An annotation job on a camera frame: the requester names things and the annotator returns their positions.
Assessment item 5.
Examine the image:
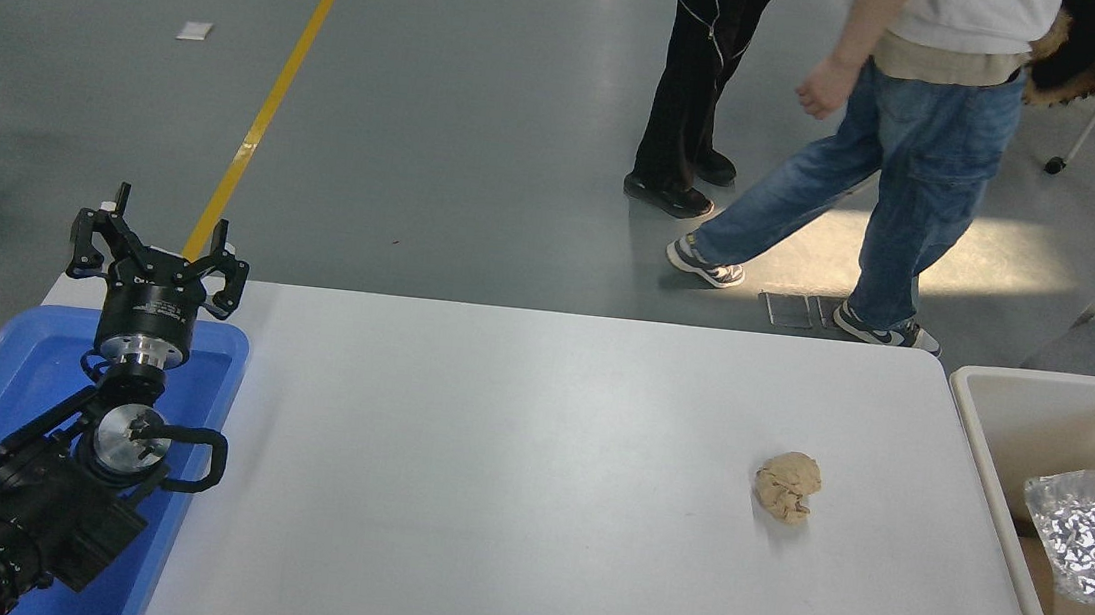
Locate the person's hand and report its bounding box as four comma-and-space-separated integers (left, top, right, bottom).
793, 53, 863, 125

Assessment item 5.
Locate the blue plastic tray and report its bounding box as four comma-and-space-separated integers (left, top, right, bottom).
0, 298, 254, 615

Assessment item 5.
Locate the crumpled tan paper ball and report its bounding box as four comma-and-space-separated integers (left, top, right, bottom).
751, 447, 827, 528

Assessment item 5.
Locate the person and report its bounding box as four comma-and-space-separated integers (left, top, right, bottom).
658, 0, 1063, 367
620, 0, 788, 228

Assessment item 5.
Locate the white-legged wheeled chair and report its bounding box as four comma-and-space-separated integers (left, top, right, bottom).
1044, 93, 1095, 180

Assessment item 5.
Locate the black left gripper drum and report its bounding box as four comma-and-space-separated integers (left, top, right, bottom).
95, 245, 212, 352

